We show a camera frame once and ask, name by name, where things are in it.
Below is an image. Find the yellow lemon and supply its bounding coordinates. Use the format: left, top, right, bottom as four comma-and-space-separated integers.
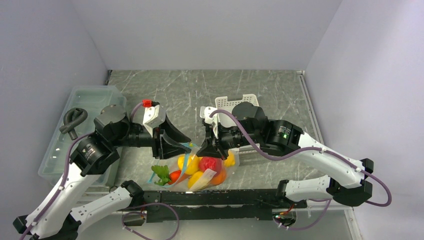
187, 171, 204, 189
222, 150, 236, 168
177, 155, 201, 175

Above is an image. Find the grey corrugated hose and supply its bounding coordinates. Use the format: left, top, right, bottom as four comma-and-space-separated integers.
59, 107, 89, 141

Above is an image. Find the red bell pepper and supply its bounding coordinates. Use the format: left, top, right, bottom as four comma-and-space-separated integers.
198, 156, 222, 174

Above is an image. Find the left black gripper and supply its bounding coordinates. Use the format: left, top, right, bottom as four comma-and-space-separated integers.
112, 112, 192, 158

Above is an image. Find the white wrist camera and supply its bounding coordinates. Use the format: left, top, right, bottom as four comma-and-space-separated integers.
142, 99, 166, 137
199, 106, 219, 139

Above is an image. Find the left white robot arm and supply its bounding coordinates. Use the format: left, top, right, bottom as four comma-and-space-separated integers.
13, 102, 191, 240

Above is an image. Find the clear zip top bag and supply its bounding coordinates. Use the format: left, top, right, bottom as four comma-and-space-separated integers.
147, 143, 240, 192

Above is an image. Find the yellow lemon front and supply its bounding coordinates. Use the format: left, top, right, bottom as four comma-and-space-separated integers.
187, 171, 204, 189

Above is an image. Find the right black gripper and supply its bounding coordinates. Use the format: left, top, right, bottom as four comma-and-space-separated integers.
196, 119, 261, 160

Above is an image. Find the orange tangerine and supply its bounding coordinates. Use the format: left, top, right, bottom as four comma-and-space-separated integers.
209, 169, 227, 186

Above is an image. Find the orange carrot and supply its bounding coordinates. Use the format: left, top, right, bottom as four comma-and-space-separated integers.
167, 170, 182, 185

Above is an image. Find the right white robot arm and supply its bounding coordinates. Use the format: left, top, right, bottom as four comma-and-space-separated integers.
197, 101, 374, 208

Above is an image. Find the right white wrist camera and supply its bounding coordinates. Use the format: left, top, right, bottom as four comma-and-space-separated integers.
199, 106, 219, 139

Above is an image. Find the white plastic basket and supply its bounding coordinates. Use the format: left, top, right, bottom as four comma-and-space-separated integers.
215, 93, 259, 113

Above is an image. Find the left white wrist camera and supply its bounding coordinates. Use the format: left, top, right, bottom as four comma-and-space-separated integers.
142, 99, 166, 137

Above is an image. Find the green leafy vegetable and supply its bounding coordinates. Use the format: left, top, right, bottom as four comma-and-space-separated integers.
151, 165, 171, 186

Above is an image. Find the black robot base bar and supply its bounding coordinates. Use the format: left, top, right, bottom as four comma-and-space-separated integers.
124, 188, 307, 223

